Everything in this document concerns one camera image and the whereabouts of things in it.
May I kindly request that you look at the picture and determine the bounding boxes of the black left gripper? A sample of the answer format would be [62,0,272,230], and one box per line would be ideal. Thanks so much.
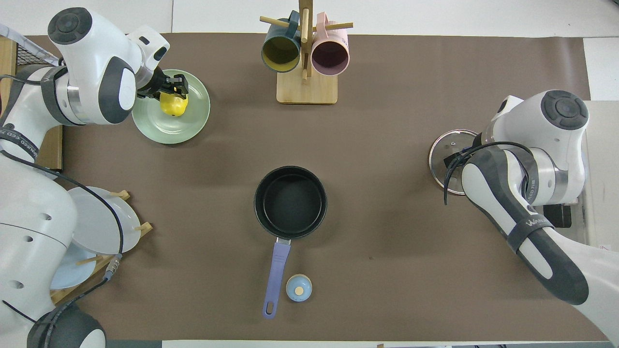
[138,68,189,101]

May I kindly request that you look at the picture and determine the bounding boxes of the yellow lemon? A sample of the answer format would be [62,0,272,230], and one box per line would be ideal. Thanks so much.
[160,91,188,117]

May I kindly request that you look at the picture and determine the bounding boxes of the glass lid with blue knob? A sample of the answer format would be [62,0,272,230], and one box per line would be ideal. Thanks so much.
[428,129,484,196]

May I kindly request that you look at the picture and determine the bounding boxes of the light green plate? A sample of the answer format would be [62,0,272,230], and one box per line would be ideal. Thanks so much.
[132,69,211,145]

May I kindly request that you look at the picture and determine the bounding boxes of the wooden plate rack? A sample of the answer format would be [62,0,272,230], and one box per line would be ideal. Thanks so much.
[51,190,153,305]

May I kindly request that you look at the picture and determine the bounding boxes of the pale grey plate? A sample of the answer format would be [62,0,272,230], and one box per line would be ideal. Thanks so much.
[68,186,142,255]

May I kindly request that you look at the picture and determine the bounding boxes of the light blue plate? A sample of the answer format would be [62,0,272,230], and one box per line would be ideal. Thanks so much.
[50,242,97,290]

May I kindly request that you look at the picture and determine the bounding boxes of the dark teal mug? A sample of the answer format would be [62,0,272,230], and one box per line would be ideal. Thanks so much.
[261,11,301,73]

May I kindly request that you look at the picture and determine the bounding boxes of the wooden mug rack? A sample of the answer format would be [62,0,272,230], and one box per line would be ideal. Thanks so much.
[260,0,354,105]

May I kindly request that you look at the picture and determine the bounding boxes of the dark brown wooden board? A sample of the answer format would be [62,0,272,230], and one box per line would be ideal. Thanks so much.
[36,125,63,171]

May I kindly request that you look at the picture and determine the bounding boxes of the white checked cloth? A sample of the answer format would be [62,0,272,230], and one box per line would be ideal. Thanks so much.
[0,23,63,68]

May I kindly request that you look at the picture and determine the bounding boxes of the pink ribbed mug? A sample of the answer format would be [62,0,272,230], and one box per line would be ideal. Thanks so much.
[311,12,350,76]

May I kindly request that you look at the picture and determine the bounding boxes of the light wooden board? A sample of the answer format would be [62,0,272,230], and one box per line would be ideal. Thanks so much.
[0,39,17,97]

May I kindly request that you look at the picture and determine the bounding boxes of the small blue dome bell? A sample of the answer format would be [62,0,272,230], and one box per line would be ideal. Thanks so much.
[286,274,312,302]

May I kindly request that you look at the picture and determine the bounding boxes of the brown table mat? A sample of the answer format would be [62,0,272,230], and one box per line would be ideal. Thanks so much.
[24,33,610,343]

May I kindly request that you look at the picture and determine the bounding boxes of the dark blue handled pot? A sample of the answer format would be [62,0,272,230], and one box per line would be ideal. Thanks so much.
[254,166,328,319]

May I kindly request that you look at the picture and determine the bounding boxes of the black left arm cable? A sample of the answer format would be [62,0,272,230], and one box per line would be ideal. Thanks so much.
[0,150,124,348]

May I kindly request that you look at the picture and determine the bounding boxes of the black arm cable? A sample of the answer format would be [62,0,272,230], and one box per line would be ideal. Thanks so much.
[444,141,535,206]
[0,150,124,348]

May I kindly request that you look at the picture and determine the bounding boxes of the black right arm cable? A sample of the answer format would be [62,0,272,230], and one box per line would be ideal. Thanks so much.
[444,141,535,206]

